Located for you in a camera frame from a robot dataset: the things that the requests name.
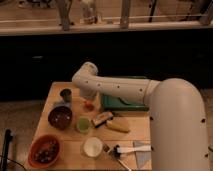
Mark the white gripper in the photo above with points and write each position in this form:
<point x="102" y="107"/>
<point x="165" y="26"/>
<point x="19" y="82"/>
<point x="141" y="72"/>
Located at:
<point x="89" y="95"/>

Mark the red apple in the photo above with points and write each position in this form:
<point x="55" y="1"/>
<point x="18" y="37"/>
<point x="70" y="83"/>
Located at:
<point x="89" y="105"/>

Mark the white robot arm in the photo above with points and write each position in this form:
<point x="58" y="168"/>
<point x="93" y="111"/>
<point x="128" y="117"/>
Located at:
<point x="178" y="128"/>

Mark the dark metal cup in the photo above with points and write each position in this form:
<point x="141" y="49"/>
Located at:
<point x="66" y="95"/>

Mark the small green cup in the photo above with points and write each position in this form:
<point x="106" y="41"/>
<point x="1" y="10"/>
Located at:
<point x="83" y="125"/>

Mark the green plastic tray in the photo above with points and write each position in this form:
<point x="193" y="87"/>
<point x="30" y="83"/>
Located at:
<point x="117" y="104"/>

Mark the brown white sponge block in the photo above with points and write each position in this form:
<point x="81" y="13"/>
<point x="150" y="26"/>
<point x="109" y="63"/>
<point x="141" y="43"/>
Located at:
<point x="101" y="118"/>

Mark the dark brown bowl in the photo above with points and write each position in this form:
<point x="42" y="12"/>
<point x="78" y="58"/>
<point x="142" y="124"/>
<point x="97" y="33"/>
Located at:
<point x="60" y="117"/>

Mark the metal fork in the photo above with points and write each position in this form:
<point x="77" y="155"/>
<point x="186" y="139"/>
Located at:
<point x="112" y="151"/>

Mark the orange bowl with food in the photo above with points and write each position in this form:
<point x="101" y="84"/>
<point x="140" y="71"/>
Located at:
<point x="44" y="151"/>

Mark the grey cloth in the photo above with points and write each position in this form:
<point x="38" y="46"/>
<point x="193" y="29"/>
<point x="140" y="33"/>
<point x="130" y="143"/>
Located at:
<point x="143" y="156"/>

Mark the black stand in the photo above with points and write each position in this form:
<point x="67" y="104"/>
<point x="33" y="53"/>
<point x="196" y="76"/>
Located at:
<point x="4" y="156"/>

